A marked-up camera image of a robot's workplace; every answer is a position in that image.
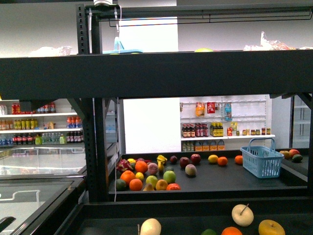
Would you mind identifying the white drinks shelf left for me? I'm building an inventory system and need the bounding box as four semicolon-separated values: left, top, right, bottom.
0;99;84;148

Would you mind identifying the small blue plastic basket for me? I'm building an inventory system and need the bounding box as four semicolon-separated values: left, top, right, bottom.
240;138;285;179

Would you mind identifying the red apple far shelf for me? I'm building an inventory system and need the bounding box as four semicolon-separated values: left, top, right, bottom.
190;154;201;165

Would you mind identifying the dark red apple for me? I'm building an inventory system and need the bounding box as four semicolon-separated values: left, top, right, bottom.
179;157;190;169

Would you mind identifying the white supermarket shelf right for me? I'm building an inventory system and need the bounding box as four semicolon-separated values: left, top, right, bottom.
179;94;275;152

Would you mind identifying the yellow apple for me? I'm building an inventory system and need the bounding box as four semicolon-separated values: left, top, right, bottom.
258;219;286;235

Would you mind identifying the glass top freezer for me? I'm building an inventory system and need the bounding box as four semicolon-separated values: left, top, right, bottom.
0;145;86;235

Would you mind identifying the yellow lemon on far shelf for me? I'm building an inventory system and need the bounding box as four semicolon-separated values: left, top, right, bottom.
208;154;219;164

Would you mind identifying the yellow star fruit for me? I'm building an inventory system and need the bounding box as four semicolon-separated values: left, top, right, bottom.
156;155;167;172

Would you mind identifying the green apple far shelf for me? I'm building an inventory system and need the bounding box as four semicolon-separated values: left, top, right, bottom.
163;170;176;184

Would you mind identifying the orange near small basket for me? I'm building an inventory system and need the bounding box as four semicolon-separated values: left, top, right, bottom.
234;155;243;165

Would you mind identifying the mango pile right shelf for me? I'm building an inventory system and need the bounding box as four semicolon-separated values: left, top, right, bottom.
279;149;303;163

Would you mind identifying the white pear at left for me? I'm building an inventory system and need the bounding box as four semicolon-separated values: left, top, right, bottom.
140;218;162;235

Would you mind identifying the white pear with stem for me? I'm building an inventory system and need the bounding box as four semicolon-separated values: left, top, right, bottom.
231;204;254;227

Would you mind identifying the pink dragon fruit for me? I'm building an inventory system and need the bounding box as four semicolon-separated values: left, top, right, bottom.
116;159;133;173

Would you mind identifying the green lime at front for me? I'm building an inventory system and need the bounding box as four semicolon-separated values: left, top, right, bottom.
201;229;217;235

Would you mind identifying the black metal display shelf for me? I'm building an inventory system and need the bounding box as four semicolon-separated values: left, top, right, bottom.
0;0;313;235

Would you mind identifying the orange beside far lemon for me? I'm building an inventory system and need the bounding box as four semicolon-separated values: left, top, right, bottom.
217;157;228;166

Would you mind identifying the pink peach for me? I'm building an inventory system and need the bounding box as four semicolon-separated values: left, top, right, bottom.
185;164;197;176

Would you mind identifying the orange fruit near front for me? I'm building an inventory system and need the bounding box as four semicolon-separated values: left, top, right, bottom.
221;227;243;235

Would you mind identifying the large orange far left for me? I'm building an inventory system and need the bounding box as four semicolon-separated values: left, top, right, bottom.
135;161;148;174

